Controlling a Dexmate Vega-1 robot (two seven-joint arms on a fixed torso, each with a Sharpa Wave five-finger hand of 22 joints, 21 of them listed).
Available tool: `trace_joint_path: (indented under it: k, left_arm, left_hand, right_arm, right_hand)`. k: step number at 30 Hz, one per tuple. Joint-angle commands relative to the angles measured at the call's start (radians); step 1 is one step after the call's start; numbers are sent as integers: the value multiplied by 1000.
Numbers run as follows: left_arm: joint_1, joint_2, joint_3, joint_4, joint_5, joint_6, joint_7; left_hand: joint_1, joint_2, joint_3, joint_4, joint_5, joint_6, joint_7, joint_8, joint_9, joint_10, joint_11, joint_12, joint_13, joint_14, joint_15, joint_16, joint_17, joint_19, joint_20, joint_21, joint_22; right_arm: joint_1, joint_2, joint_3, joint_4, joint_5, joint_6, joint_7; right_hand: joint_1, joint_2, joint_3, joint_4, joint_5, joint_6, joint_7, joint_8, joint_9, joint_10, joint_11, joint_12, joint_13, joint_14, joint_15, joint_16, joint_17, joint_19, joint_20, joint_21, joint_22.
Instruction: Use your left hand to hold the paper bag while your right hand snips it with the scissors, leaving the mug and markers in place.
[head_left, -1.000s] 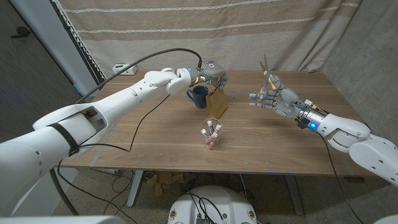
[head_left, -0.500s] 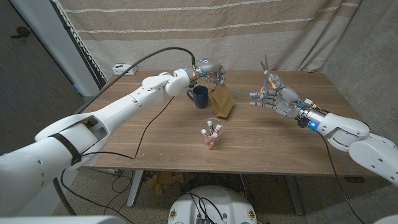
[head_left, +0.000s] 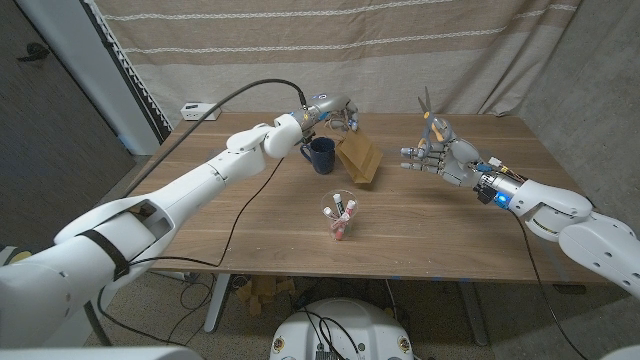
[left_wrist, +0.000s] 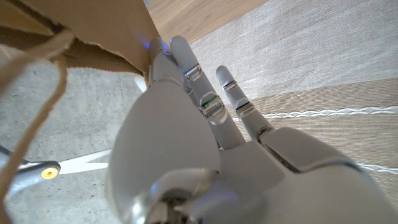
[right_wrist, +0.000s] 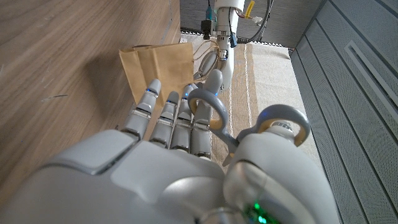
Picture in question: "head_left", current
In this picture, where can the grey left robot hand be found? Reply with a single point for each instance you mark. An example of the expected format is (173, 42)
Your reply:
(330, 106)

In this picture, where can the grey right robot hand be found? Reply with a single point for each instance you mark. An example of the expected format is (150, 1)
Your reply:
(457, 162)

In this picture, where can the brown paper bag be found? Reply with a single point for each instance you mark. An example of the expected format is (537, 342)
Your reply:
(360, 155)

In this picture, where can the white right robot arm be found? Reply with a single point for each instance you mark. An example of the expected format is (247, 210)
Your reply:
(575, 220)

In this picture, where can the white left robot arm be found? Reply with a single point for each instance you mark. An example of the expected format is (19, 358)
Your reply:
(200, 185)

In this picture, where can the navy blue mug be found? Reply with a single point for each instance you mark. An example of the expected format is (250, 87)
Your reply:
(322, 159)

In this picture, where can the beige striped curtain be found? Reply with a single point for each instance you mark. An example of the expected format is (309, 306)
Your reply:
(400, 60)

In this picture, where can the clear plastic cup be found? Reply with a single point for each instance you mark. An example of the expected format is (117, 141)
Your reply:
(327, 200)

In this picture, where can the white marker black band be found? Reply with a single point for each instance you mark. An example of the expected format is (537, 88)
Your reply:
(338, 204)

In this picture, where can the white marker red cap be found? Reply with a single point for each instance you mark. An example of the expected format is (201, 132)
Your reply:
(350, 207)

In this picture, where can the white capped marker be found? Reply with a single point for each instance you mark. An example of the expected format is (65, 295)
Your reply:
(329, 212)

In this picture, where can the white power strip box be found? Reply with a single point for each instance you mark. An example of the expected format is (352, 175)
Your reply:
(192, 107)

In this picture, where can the grey table leg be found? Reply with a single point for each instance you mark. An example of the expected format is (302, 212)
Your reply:
(474, 320)

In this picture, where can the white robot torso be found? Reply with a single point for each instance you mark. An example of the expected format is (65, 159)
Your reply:
(370, 330)

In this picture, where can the pile of wooden blocks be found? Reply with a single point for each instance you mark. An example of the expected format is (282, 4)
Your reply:
(265, 290)

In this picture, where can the white table leg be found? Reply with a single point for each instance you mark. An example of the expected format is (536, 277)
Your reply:
(217, 305)

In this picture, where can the white door frame post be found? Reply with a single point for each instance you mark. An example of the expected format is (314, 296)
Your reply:
(95, 75)

